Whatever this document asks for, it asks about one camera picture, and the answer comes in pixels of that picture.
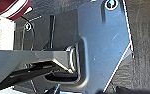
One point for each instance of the grey robot torso limb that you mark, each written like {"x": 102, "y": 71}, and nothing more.
{"x": 24, "y": 60}

